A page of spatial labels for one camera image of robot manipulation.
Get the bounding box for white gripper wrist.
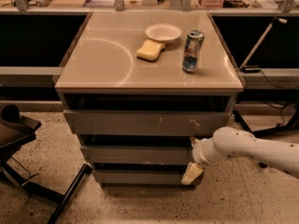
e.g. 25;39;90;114
181;137;218;185

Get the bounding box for grey drawer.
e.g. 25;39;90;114
81;146;192;165
64;110;231;136
92;169;205;187

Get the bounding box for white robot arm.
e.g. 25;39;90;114
181;127;299;186

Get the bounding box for grey drawer cabinet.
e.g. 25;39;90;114
55;10;244;175

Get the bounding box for grey bottom drawer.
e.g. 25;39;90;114
92;169;205;187

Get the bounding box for grey top drawer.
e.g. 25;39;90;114
64;110;231;136

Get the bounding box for black stand right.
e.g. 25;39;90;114
233;105;299;137

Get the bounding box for black stand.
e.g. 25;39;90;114
233;105;299;137
0;105;92;224

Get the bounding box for white pole with base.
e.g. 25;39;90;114
239;17;288;73

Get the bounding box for blue silver drink can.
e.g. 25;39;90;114
182;30;205;74

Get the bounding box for yellow sponge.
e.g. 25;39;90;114
135;39;165;62

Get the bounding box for white bowl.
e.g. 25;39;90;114
145;23;181;44

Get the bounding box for black stand left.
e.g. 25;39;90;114
0;105;92;224

